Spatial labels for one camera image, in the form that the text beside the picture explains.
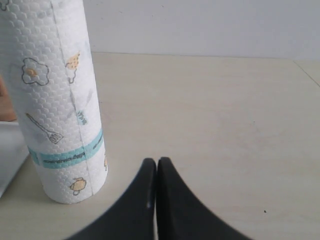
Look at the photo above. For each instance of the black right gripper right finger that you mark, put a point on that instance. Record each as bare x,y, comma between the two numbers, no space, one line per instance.
180,215

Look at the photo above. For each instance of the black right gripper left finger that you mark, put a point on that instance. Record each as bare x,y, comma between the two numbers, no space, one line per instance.
131,217

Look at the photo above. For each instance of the printed white paper towel roll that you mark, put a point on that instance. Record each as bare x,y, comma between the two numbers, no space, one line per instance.
47,67

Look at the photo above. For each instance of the wooden paper towel holder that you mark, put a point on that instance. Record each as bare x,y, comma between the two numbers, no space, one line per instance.
7,113

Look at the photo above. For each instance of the white rectangular plastic tray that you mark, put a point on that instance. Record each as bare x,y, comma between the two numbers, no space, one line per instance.
13,153

